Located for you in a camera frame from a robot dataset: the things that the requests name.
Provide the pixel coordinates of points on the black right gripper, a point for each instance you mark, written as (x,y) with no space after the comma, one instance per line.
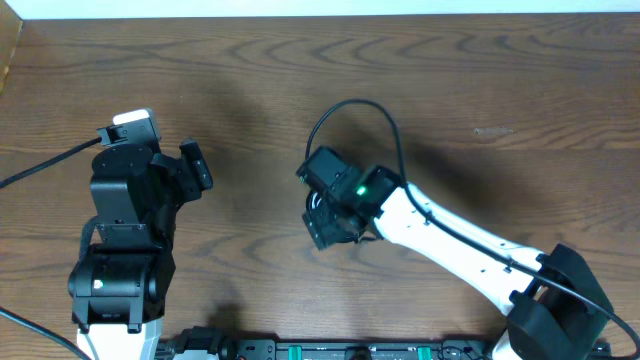
(322,229)

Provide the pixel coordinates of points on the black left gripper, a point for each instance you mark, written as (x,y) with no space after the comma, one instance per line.
(194,175)

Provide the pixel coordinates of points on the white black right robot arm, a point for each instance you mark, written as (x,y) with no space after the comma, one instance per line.
(554,306)

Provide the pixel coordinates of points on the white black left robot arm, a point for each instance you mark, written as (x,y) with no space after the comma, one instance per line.
(120,282)

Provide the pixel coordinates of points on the brown cardboard side panel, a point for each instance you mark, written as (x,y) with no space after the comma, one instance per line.
(10,30)

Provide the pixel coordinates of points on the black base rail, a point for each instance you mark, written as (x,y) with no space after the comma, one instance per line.
(211,343)

